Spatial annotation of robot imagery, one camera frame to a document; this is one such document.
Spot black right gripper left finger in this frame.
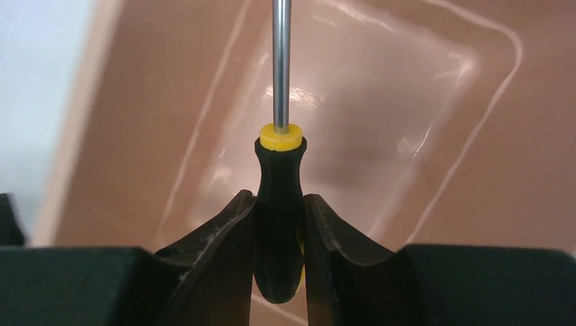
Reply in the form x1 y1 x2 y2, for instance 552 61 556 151
154 190 255 325

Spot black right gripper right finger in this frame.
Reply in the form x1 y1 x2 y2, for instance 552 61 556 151
304 194 406 325

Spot black yellow screwdriver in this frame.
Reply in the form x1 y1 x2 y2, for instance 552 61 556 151
253 1 307 304

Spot pink plastic bin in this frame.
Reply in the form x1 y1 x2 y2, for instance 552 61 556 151
31 0 576 326

